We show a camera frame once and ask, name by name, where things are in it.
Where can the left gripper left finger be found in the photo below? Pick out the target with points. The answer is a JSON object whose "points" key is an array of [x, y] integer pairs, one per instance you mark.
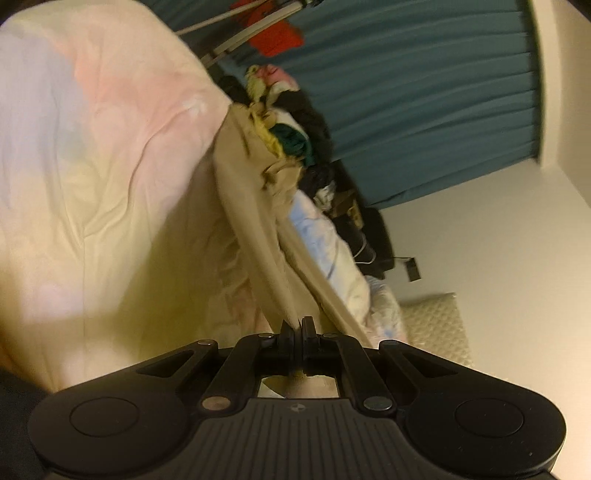
{"points": [[253, 358]]}

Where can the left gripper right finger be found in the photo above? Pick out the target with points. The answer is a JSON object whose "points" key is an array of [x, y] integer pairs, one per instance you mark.
{"points": [[343, 358]]}

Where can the tan printed t-shirt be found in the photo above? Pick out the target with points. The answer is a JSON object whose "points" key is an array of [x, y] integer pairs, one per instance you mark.
{"points": [[297, 264]]}

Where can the pile of mixed clothes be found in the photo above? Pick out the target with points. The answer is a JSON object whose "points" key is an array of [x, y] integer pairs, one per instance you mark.
{"points": [[289, 125]]}

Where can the pastel pillow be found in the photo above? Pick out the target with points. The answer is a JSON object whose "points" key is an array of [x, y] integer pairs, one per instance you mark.
{"points": [[385, 320]]}

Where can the quilted beige headboard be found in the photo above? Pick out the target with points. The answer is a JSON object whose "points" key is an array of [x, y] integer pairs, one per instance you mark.
{"points": [[434, 324]]}

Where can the black sofa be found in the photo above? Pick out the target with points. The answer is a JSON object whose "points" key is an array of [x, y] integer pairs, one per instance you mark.
{"points": [[362, 227]]}

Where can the pastel tie-dye duvet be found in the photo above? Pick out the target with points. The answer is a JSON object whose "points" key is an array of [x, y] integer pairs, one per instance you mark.
{"points": [[114, 245]]}

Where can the teal blue curtain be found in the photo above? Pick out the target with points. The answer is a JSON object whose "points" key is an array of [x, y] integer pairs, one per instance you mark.
{"points": [[420, 96]]}

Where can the silver garment steamer stand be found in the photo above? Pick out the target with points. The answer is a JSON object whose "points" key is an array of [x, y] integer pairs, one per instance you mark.
{"points": [[283, 12]]}

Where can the red cloth on stand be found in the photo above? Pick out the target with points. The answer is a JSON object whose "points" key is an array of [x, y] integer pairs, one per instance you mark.
{"points": [[278, 38]]}

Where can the black wall socket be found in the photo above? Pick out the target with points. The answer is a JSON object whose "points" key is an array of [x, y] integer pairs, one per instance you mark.
{"points": [[413, 270]]}

